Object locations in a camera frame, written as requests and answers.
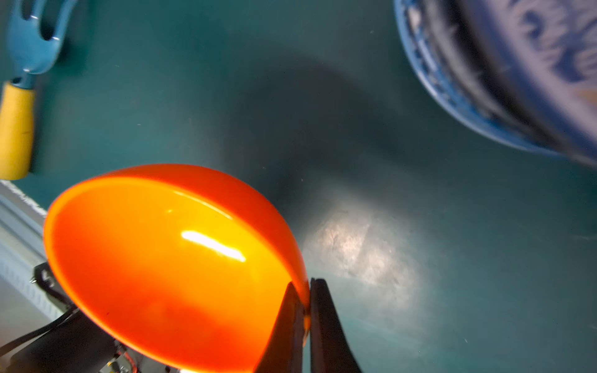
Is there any aluminium front rail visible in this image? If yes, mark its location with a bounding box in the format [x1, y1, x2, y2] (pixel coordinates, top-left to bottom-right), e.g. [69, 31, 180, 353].
[1, 180, 62, 320]

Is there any yellow blue patterned bowl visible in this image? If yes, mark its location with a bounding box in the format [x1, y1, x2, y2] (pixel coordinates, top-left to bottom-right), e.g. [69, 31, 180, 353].
[458, 1, 596, 166]

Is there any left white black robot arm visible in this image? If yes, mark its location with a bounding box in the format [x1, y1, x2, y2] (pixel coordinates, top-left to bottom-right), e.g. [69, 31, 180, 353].
[1, 263, 140, 372]

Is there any left blue yellow garden fork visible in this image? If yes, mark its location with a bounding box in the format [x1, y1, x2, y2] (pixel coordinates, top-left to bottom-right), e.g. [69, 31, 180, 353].
[1, 0, 78, 180]

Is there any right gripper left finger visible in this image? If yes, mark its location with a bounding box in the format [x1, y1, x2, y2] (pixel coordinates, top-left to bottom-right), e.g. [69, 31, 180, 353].
[253, 282, 305, 373]

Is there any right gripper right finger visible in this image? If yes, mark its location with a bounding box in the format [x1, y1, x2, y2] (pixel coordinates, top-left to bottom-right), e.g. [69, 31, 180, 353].
[310, 278, 362, 373]

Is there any blue white floral bowl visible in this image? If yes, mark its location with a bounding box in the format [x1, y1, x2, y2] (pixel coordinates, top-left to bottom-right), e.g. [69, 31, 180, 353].
[394, 1, 562, 156]

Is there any orange plastic bowl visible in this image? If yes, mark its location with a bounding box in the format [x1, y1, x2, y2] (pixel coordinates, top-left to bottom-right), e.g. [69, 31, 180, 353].
[44, 164, 310, 372]

